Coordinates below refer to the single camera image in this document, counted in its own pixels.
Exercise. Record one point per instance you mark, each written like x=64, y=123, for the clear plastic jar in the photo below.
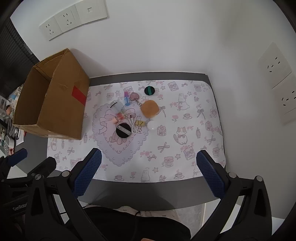
x=116, y=106

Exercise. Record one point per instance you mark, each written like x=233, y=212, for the red lip tube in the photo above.
x=120, y=115

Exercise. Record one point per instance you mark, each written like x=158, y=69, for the white wall switch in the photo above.
x=91, y=10

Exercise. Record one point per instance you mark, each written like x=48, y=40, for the small yellow clip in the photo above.
x=140, y=123

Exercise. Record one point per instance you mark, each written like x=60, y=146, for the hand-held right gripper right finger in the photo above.
x=211, y=173

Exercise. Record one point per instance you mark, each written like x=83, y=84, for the white round ball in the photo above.
x=152, y=125

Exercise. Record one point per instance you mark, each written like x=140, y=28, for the black round disc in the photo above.
x=123, y=131

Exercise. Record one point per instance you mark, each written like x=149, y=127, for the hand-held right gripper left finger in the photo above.
x=89, y=172

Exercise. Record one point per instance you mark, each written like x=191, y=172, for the pink and blue small bottle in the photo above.
x=127, y=98

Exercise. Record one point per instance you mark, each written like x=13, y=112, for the black round puff green band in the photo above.
x=149, y=90

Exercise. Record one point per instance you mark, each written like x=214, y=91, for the white wall socket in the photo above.
x=286, y=96
x=49, y=29
x=274, y=64
x=67, y=20

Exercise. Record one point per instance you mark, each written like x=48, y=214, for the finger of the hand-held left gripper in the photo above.
x=18, y=156
x=44, y=166

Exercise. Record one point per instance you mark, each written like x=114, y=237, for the brown cardboard box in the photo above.
x=60, y=97

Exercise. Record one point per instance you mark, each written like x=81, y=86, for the small pink tube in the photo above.
x=115, y=120

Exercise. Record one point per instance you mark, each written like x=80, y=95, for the pile of printed papers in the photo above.
x=8, y=120

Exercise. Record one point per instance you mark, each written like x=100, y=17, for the white cartoon printed mat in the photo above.
x=185, y=139

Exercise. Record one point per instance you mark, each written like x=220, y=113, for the black mesh panel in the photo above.
x=13, y=53

